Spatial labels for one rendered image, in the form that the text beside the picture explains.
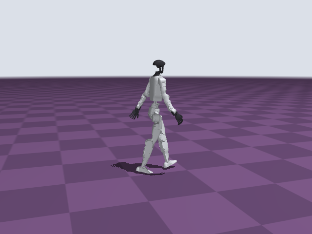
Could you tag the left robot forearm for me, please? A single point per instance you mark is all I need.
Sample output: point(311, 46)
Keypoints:
point(140, 103)

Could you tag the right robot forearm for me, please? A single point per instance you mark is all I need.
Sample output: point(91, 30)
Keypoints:
point(168, 103)

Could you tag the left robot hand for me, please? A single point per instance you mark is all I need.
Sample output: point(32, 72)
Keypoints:
point(135, 113)

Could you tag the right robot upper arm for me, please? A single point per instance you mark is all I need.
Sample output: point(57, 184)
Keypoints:
point(162, 83)

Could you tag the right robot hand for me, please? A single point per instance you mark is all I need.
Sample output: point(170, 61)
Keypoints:
point(178, 117)

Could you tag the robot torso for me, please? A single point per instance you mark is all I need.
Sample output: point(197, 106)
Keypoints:
point(155, 95)

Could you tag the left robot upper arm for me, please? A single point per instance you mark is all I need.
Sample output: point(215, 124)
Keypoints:
point(147, 91)

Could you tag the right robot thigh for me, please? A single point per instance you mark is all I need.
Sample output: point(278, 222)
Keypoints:
point(157, 126)

